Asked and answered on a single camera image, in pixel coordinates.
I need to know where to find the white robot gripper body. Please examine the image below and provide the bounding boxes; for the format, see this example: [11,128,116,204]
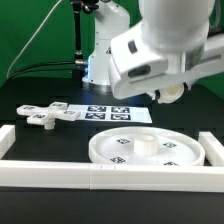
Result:
[108,33,224,100]

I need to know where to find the white round table top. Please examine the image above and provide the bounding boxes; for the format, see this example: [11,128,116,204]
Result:
[88,126,205,166]

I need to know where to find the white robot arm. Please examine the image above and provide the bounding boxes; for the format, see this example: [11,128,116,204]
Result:
[83,0,224,103]

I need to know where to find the white marker sheet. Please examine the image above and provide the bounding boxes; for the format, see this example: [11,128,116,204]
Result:
[68,104,152,124]

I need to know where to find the white cross-shaped table base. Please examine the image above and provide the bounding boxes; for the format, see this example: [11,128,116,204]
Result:
[17,102,80,130]

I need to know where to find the white right fence bar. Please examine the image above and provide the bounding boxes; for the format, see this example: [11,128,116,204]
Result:
[198,132,224,167]

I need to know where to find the white fence bar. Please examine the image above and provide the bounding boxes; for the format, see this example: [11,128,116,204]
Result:
[0,125,16,160]
[198,132,224,167]
[0,160,224,193]

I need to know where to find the white left fence bar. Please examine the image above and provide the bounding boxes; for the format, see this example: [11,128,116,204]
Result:
[0,125,16,160]

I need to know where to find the white front fence bar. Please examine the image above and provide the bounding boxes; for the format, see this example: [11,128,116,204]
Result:
[0,160,224,193]

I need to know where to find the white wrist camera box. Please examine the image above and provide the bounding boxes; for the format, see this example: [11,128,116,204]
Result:
[109,22,168,79]

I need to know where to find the black camera stand pole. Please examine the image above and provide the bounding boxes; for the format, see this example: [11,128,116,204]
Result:
[69,0,99,80]

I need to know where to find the white cable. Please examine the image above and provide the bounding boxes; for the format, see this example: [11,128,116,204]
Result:
[5,0,63,80]

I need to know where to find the black cable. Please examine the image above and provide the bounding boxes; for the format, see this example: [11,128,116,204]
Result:
[5,61,78,83]

